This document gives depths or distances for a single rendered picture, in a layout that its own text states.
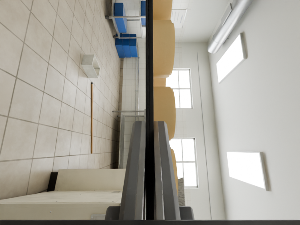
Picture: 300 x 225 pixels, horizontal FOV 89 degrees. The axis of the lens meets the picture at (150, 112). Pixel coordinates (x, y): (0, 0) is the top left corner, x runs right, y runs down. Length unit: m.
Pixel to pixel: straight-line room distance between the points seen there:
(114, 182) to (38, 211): 0.74
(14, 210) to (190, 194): 4.28
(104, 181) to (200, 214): 3.81
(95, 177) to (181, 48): 5.01
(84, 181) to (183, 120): 3.66
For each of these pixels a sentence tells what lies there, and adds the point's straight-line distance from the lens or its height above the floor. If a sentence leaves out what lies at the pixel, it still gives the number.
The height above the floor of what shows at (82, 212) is 0.65.
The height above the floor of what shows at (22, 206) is 0.33.
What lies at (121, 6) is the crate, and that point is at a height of 0.34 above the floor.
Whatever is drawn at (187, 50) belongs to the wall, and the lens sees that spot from 5.85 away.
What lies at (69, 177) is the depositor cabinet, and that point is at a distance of 1.80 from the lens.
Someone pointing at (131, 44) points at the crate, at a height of 0.47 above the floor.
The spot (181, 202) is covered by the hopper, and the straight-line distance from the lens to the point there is 1.69.
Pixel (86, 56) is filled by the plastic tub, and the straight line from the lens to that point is 2.61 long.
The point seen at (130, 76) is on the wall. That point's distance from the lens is 5.24.
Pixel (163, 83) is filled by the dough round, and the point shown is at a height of 1.01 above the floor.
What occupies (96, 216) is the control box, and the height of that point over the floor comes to 0.73.
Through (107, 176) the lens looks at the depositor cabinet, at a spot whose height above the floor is 0.58.
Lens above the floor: 1.00
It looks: level
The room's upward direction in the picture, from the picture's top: 90 degrees clockwise
